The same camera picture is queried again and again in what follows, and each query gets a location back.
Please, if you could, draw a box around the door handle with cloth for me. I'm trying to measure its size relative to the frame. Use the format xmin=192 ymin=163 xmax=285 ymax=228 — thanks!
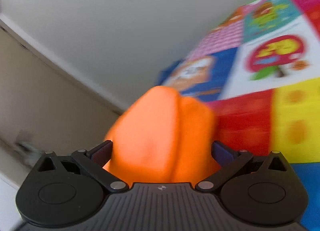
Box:
xmin=14 ymin=130 xmax=43 ymax=168

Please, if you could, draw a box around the orange fleece garment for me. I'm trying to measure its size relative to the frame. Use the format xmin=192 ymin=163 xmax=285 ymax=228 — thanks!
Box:
xmin=103 ymin=86 xmax=220 ymax=185

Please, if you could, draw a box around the colourful cartoon play mat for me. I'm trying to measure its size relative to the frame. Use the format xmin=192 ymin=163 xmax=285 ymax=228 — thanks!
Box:
xmin=158 ymin=0 xmax=319 ymax=230

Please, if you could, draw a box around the beige door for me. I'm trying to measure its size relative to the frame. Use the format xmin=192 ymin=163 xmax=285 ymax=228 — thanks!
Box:
xmin=1 ymin=23 xmax=121 ymax=184

